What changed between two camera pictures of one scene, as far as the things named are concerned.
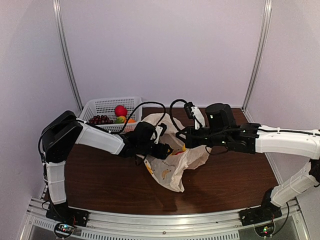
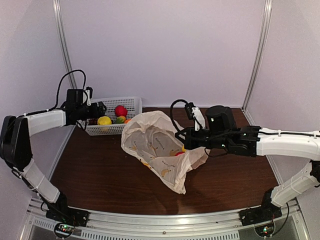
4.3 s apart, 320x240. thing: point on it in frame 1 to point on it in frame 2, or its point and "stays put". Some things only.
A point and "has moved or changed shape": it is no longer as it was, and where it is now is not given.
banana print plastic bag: (169, 171) stays put
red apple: (120, 110) stays put
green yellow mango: (120, 119) stays put
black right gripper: (190, 142) stays put
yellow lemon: (184, 148) has moved or changed shape
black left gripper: (161, 152) to (101, 112)
